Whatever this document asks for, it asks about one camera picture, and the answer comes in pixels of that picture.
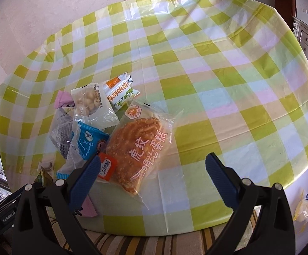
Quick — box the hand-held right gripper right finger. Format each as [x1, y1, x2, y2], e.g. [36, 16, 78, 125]
[205, 153, 295, 255]

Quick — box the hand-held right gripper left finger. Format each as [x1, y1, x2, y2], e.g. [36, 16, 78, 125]
[12, 154, 103, 255]

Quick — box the pink snack packet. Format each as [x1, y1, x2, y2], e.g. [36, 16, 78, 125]
[81, 195, 99, 217]
[54, 90, 75, 109]

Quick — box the dark cake blue-edged packet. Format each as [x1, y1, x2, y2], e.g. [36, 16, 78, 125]
[54, 121, 109, 181]
[50, 108, 75, 160]

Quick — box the small green packet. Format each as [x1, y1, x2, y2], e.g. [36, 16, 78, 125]
[36, 165, 55, 186]

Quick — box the orange striped cake packet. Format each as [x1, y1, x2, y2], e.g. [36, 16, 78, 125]
[97, 99, 184, 204]

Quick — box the white round biscuit packet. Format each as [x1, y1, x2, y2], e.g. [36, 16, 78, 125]
[71, 83, 120, 132]

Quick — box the green and white packet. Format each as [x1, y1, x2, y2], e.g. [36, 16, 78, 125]
[103, 72, 141, 115]

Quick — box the pale yellow packet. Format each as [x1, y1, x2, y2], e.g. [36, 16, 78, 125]
[293, 188, 308, 222]

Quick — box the striped beige sofa cover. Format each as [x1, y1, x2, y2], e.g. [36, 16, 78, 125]
[48, 212, 261, 255]

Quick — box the green checkered plastic tablecloth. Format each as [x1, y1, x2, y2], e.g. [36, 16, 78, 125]
[0, 0, 308, 237]

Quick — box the dark wooden door frame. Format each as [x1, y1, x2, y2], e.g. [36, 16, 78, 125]
[275, 0, 303, 48]

